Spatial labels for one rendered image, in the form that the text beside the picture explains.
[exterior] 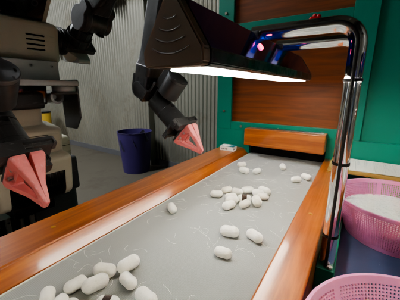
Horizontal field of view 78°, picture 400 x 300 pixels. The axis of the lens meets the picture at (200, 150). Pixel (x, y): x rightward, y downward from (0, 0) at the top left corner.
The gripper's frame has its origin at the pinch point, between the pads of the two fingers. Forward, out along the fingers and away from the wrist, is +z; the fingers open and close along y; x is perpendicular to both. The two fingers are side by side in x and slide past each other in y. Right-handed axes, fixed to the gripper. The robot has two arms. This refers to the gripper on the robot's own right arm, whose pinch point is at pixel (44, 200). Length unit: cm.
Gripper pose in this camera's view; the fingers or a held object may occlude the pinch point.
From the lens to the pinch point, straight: 43.0
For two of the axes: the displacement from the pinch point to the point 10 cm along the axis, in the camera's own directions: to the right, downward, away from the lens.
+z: 6.4, 7.3, -2.4
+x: -5.5, 6.5, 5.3
